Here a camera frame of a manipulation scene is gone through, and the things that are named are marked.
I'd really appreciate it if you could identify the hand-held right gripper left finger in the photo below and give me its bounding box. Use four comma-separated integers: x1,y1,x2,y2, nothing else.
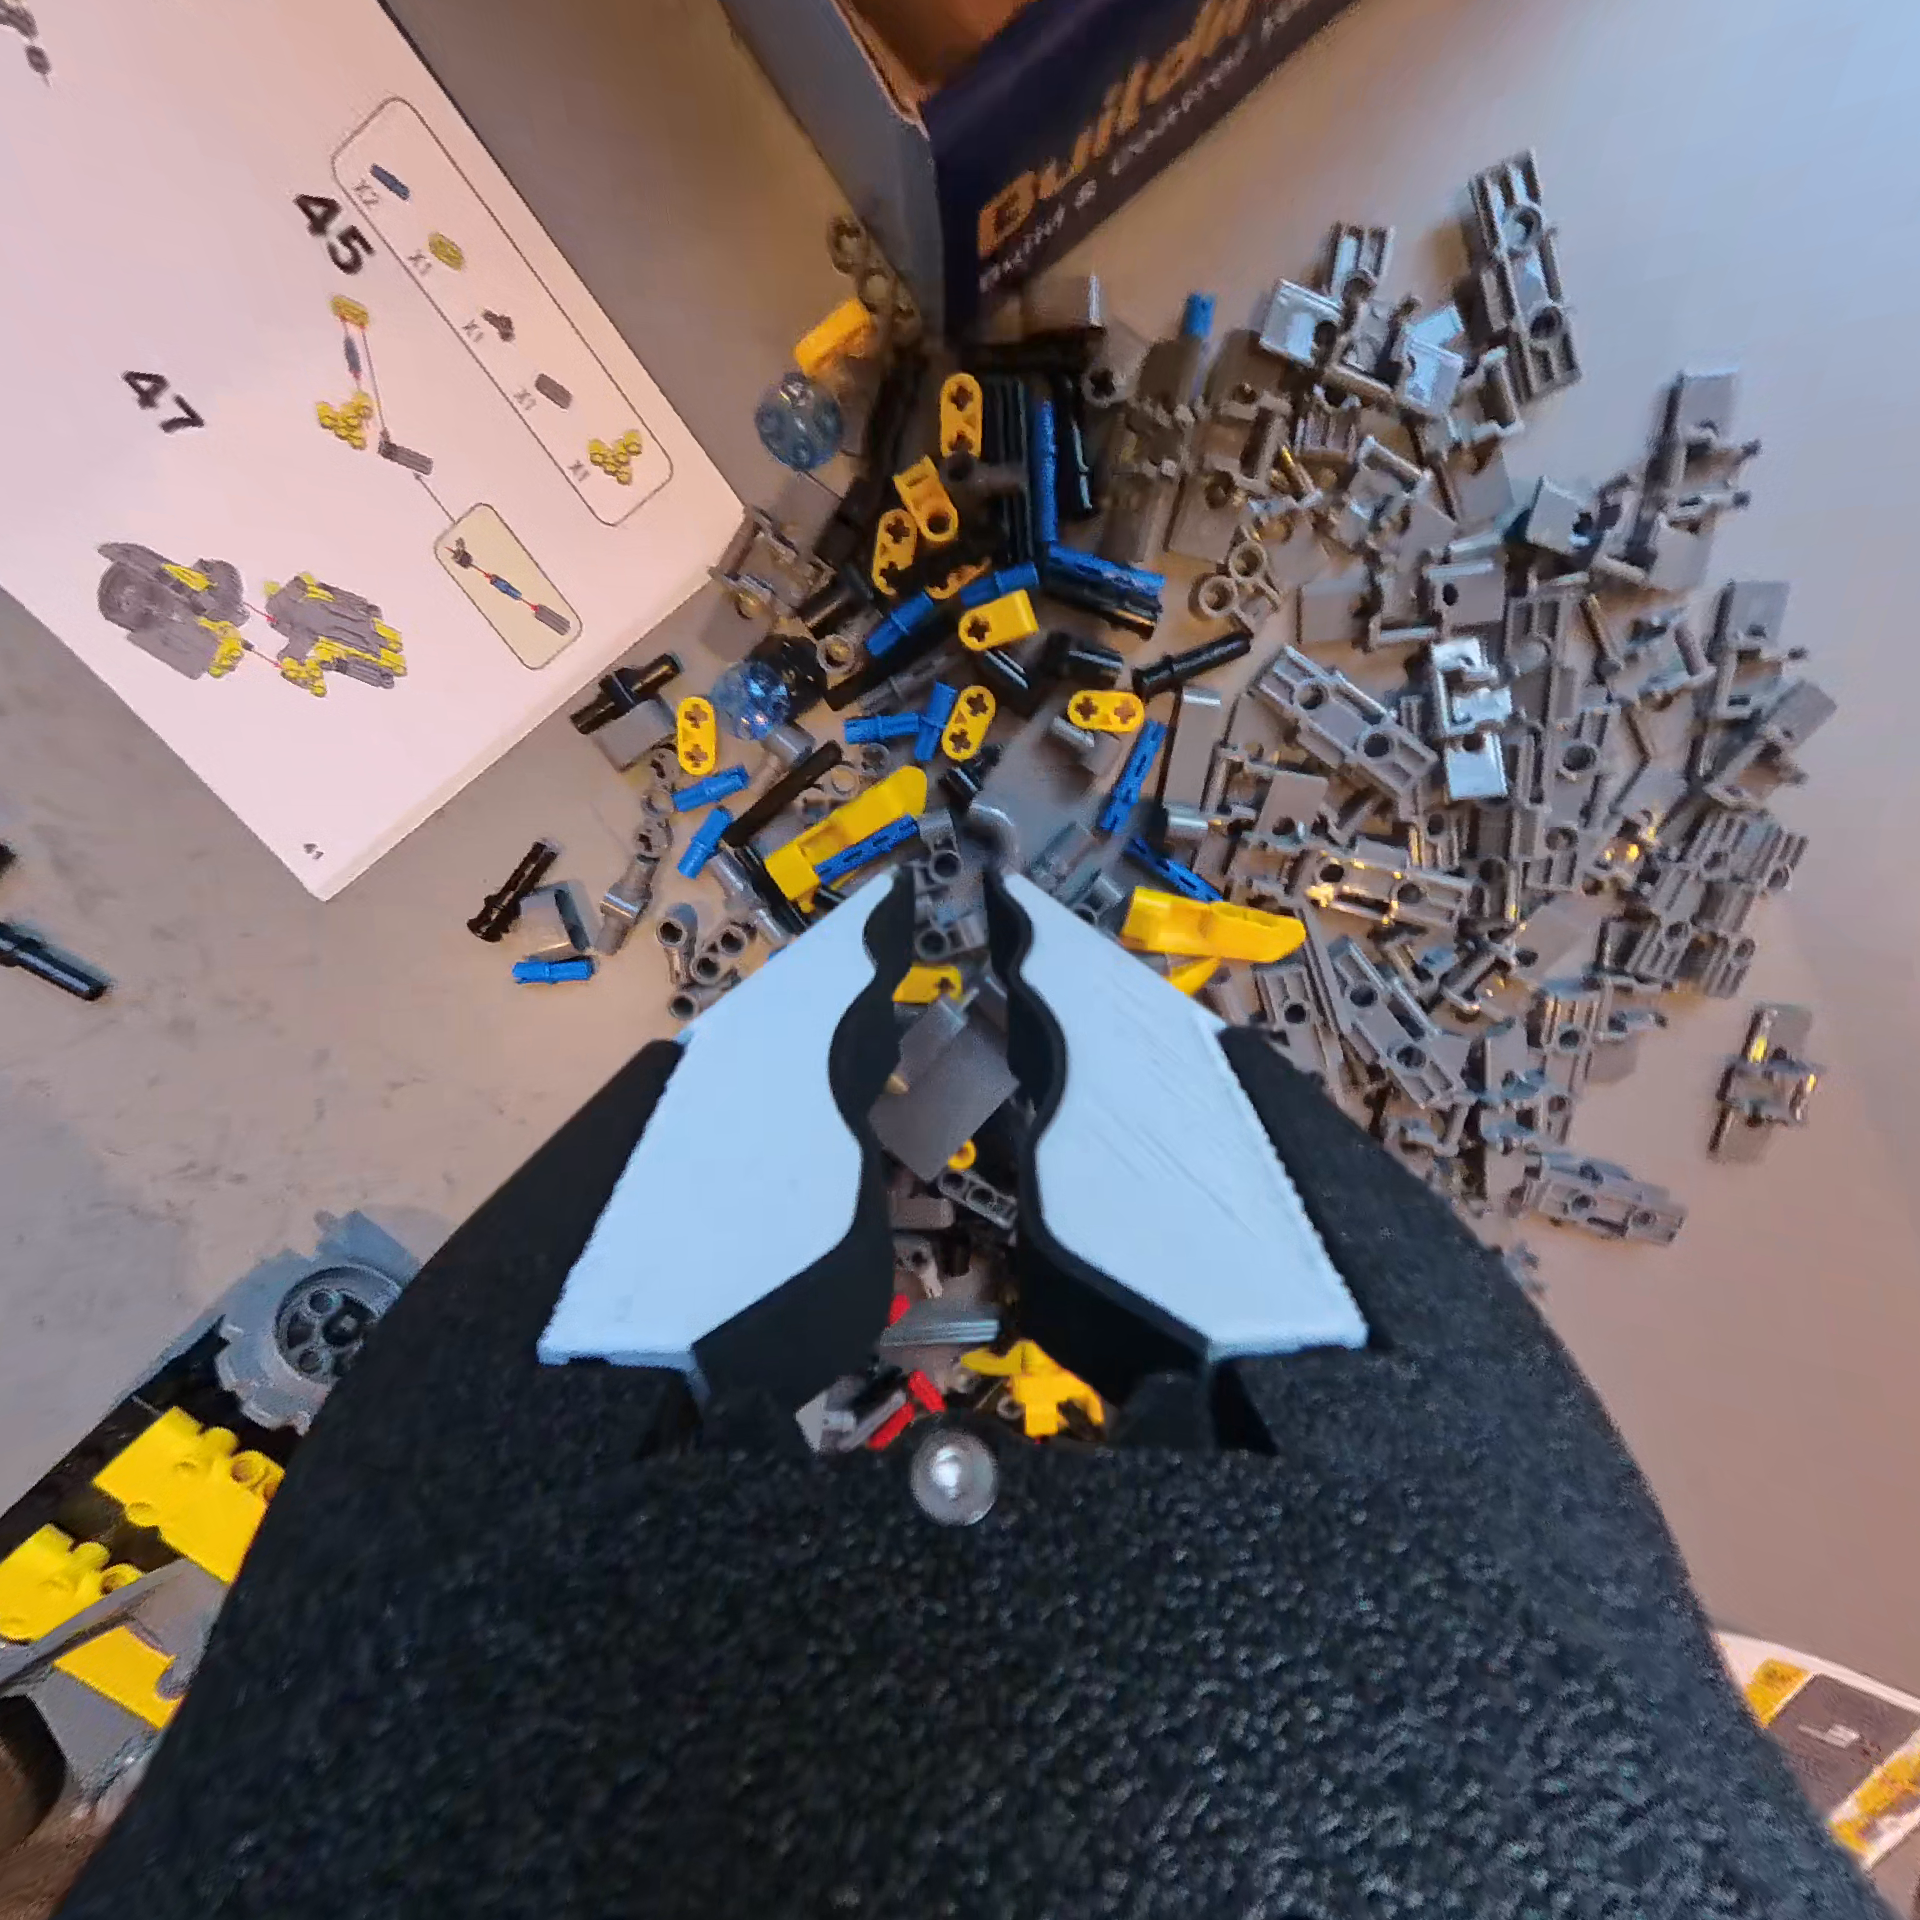
537,871,922,1373

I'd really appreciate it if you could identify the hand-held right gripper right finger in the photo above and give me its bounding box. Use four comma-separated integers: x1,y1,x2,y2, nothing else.
984,873,1369,1362

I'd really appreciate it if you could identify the instruction booklet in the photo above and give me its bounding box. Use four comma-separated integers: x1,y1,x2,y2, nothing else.
0,0,747,904

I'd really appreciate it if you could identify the grey rectangular panel brick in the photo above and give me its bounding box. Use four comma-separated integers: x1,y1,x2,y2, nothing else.
871,996,1023,1179

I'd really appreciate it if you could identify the black grey joint brick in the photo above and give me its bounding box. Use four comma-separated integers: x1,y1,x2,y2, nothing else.
569,657,684,770

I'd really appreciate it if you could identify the pile of loose brick parts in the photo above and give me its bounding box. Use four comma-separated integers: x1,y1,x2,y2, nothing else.
464,152,1840,1450

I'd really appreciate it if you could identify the yellow grey brick vehicle model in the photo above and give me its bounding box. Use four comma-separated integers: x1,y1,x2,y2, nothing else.
0,1211,438,1824

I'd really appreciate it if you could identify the printed sticker sheet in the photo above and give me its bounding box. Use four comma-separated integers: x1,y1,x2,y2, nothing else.
1716,1633,1920,1871

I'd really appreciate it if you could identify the open blue cardboard box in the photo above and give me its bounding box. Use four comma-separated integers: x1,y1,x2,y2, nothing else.
721,0,1360,339

